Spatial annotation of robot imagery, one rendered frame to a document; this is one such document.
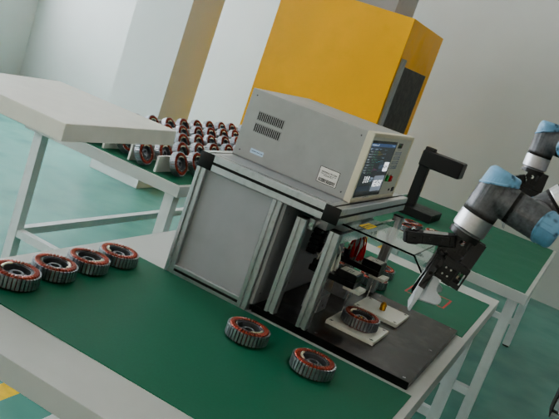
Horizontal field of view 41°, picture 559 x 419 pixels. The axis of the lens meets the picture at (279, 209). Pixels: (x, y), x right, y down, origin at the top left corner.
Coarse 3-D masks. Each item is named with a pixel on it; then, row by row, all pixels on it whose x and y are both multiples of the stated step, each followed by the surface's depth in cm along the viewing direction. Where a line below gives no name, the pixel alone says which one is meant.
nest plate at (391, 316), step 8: (368, 296) 246; (360, 304) 234; (368, 304) 237; (376, 304) 240; (376, 312) 232; (384, 312) 235; (392, 312) 238; (400, 312) 241; (384, 320) 228; (392, 320) 229; (400, 320) 232
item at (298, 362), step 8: (296, 352) 178; (304, 352) 181; (312, 352) 182; (320, 352) 183; (296, 360) 176; (304, 360) 176; (312, 360) 180; (320, 360) 182; (328, 360) 181; (296, 368) 176; (304, 368) 174; (312, 368) 175; (320, 368) 175; (328, 368) 176; (304, 376) 174; (312, 376) 174; (320, 376) 174; (328, 376) 176
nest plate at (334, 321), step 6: (330, 318) 212; (336, 318) 213; (330, 324) 210; (336, 324) 209; (342, 324) 210; (342, 330) 208; (348, 330) 208; (354, 330) 209; (378, 330) 216; (384, 330) 218; (354, 336) 207; (360, 336) 206; (366, 336) 208; (372, 336) 209; (378, 336) 211; (384, 336) 216; (366, 342) 206; (372, 342) 205
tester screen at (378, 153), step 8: (376, 144) 206; (384, 144) 213; (376, 152) 209; (384, 152) 216; (392, 152) 223; (368, 160) 205; (376, 160) 212; (384, 160) 220; (368, 168) 208; (376, 168) 215; (360, 176) 204; (360, 184) 207; (368, 184) 214; (360, 192) 210; (368, 192) 217
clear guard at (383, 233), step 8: (344, 224) 201; (352, 224) 203; (376, 224) 215; (384, 224) 219; (360, 232) 199; (368, 232) 201; (376, 232) 205; (384, 232) 208; (392, 232) 212; (400, 232) 216; (384, 240) 198; (392, 240) 201; (400, 240) 205; (400, 248) 195; (408, 248) 199; (416, 248) 202; (424, 248) 206; (432, 248) 211; (416, 256) 194; (424, 256) 201; (424, 264) 198
